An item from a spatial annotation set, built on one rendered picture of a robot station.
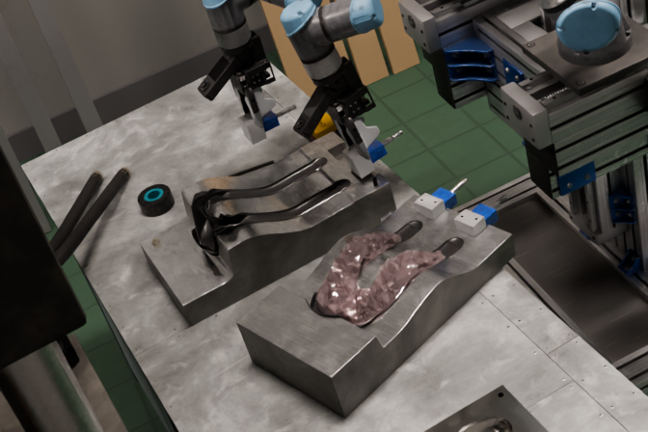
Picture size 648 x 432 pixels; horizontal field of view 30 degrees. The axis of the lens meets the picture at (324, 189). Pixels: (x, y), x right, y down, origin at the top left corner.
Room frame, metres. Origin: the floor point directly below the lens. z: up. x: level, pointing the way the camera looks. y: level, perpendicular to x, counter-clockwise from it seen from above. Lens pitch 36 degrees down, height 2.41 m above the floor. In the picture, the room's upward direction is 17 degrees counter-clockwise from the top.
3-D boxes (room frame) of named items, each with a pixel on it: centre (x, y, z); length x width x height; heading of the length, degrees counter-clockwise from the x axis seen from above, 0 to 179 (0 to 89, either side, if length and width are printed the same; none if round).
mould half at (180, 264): (2.06, 0.14, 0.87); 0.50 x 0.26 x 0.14; 107
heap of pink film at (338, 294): (1.76, -0.05, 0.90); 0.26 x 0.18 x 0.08; 125
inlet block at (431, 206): (1.95, -0.24, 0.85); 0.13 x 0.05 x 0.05; 125
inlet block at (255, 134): (2.33, 0.07, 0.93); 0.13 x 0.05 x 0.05; 107
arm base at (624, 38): (2.06, -0.62, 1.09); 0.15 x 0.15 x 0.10
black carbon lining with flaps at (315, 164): (2.06, 0.12, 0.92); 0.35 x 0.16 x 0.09; 107
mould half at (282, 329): (1.75, -0.05, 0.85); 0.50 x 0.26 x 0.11; 125
